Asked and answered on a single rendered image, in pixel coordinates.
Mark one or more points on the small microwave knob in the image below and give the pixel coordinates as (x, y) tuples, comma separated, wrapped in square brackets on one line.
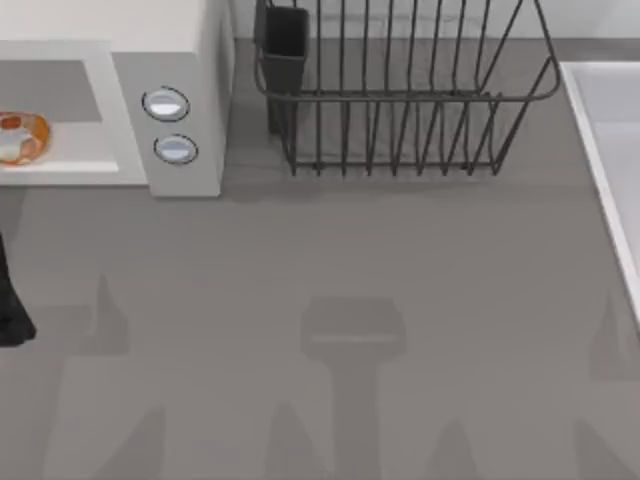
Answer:
[(175, 149)]

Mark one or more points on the dark cutlery holder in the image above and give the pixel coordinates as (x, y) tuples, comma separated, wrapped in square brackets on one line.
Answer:
[(284, 45)]

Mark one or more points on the large microwave knob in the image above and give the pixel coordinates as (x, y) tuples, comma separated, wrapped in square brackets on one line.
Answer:
[(165, 104)]

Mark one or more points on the pale microwave oven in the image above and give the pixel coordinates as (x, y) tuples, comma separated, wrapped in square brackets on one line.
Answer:
[(170, 30)]

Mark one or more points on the white sink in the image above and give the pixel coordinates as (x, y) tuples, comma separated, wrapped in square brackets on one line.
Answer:
[(607, 150)]

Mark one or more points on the orange and white plate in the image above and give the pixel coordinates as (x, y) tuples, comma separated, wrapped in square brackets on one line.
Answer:
[(36, 131)]

